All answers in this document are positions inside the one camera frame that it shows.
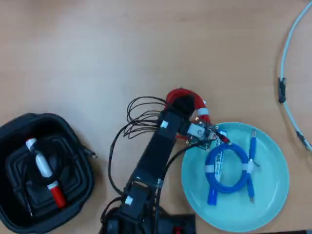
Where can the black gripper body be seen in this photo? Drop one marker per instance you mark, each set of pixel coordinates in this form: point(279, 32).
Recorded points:
point(185, 104)

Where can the black plastic bowl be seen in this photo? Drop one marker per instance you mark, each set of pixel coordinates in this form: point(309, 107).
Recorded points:
point(14, 136)

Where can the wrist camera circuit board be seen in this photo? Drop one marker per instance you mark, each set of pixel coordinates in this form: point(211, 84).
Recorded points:
point(198, 131)

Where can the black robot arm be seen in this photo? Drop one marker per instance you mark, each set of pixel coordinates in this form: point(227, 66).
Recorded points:
point(158, 151)

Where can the light green round bowl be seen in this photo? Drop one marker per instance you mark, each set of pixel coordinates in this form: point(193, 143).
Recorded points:
point(268, 170)

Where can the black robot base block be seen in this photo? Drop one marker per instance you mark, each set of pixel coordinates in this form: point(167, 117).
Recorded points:
point(168, 221)

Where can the white marker with red cap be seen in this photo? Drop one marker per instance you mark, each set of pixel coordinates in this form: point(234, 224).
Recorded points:
point(58, 195)

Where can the white marker with blue cap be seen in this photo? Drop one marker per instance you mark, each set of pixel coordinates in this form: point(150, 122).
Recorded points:
point(219, 168)

